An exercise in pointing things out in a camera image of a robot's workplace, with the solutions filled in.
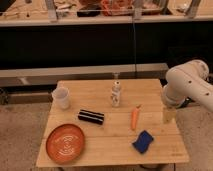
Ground black striped block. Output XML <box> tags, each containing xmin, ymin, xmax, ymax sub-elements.
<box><xmin>78</xmin><ymin>109</ymin><xmax>104</xmax><ymax>125</ymax></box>

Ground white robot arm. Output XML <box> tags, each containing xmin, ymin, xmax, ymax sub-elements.
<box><xmin>161</xmin><ymin>60</ymin><xmax>213</xmax><ymax>124</ymax></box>

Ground long background shelf bench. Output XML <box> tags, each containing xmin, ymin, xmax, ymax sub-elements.
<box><xmin>0</xmin><ymin>63</ymin><xmax>168</xmax><ymax>87</ymax></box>

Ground wooden table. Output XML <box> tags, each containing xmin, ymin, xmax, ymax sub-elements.
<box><xmin>45</xmin><ymin>79</ymin><xmax>189</xmax><ymax>167</ymax></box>

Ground white plastic bottle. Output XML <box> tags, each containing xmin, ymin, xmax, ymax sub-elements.
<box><xmin>111</xmin><ymin>81</ymin><xmax>121</xmax><ymax>107</ymax></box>

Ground blue sponge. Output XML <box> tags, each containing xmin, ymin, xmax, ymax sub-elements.
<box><xmin>132</xmin><ymin>130</ymin><xmax>154</xmax><ymax>154</ymax></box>

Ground white plastic cup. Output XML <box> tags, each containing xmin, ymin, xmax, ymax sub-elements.
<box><xmin>52</xmin><ymin>87</ymin><xmax>70</xmax><ymax>109</ymax></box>

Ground orange carrot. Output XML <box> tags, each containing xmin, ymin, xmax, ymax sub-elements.
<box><xmin>131</xmin><ymin>105</ymin><xmax>141</xmax><ymax>130</ymax></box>

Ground orange round plate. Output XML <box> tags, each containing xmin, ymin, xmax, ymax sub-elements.
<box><xmin>46</xmin><ymin>124</ymin><xmax>85</xmax><ymax>164</ymax></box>

